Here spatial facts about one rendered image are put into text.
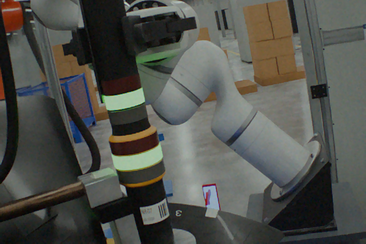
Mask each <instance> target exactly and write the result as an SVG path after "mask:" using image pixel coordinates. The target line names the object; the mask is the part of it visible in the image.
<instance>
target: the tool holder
mask: <svg viewBox="0 0 366 244"><path fill-rule="evenodd" d="M104 169H106V168H104ZM101 170H103V169H101ZM97 171H100V170H97ZM97 171H95V172H97ZM92 173H94V172H91V173H88V174H85V175H81V176H79V177H77V179H78V181H80V180H82V186H83V188H84V192H85V196H84V197H83V199H84V200H85V201H86V203H87V204H88V205H89V206H90V208H91V210H92V212H93V213H94V214H95V216H96V217H97V218H98V219H99V220H100V222H101V223H102V224H105V223H108V222H109V226H110V228H111V232H112V235H113V239H114V243H115V244H141V241H140V238H139V234H138V230H137V226H136V223H135V218H134V215H133V214H134V210H133V206H132V201H131V199H130V198H129V197H128V196H127V195H126V194H125V193H124V192H123V191H121V187H120V183H119V179H118V176H117V175H116V173H114V172H113V173H112V174H108V175H105V176H102V177H99V178H91V177H90V176H92ZM173 233H174V238H175V242H176V244H196V239H195V237H194V236H193V235H192V234H191V233H189V232H187V231H185V230H181V229H173Z"/></svg>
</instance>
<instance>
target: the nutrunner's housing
mask: <svg viewBox="0 0 366 244"><path fill-rule="evenodd" d="M125 190H126V194H127V196H128V197H129V198H130V199H131V201H132V206H133V210H134V214H133V215H134V218H135V223H136V226H137V230H138V234H139V238H140V241H141V244H176V242H175V238H174V233H173V228H172V224H171V222H172V217H171V214H170V209H169V205H168V200H167V195H166V190H165V187H164V183H163V178H162V179H161V180H159V181H157V182H155V183H153V184H150V185H146V186H142V187H125Z"/></svg>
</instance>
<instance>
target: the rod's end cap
mask: <svg viewBox="0 0 366 244"><path fill-rule="evenodd" d="M113 172H114V171H113V170H112V169H110V168H106V169H103V170H100V171H97V172H94V173H92V176H90V177H91V178H99V177H102V176H105V175H108V174H112V173H113Z"/></svg>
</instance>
